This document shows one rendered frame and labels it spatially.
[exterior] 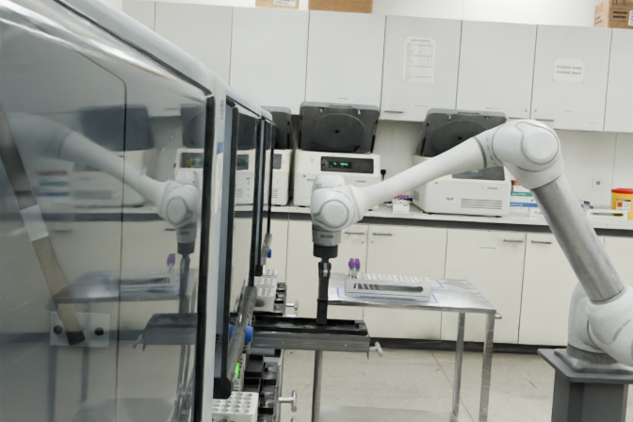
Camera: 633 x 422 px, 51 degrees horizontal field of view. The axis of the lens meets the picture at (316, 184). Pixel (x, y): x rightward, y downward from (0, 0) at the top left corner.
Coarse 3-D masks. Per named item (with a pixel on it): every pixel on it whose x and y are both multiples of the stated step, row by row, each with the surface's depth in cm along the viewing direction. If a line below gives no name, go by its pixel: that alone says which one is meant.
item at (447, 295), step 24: (336, 288) 237; (432, 288) 246; (456, 288) 248; (480, 312) 221; (456, 360) 265; (456, 384) 266; (312, 408) 267; (336, 408) 265; (360, 408) 266; (384, 408) 267; (456, 408) 267; (480, 408) 224
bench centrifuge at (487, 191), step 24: (432, 120) 442; (456, 120) 442; (480, 120) 441; (504, 120) 439; (432, 144) 464; (456, 144) 464; (504, 168) 429; (432, 192) 423; (456, 192) 423; (480, 192) 424; (504, 192) 424
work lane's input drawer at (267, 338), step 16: (256, 320) 197; (272, 320) 198; (288, 320) 198; (304, 320) 198; (336, 320) 199; (352, 320) 199; (256, 336) 186; (272, 336) 186; (288, 336) 187; (304, 336) 187; (320, 336) 187; (336, 336) 187; (352, 336) 187; (368, 336) 187; (368, 352) 187
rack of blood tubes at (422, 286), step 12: (348, 276) 230; (360, 276) 232; (372, 276) 232; (384, 276) 234; (396, 276) 234; (408, 276) 236; (348, 288) 227; (360, 288) 229; (372, 288) 231; (384, 288) 237; (396, 288) 236; (408, 288) 236; (420, 288) 236
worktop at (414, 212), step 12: (288, 204) 437; (384, 204) 472; (372, 216) 420; (384, 216) 421; (396, 216) 421; (408, 216) 421; (420, 216) 421; (432, 216) 421; (444, 216) 422; (456, 216) 423; (468, 216) 427; (480, 216) 431; (492, 216) 435; (504, 216) 439; (516, 216) 443; (612, 228) 425; (624, 228) 425
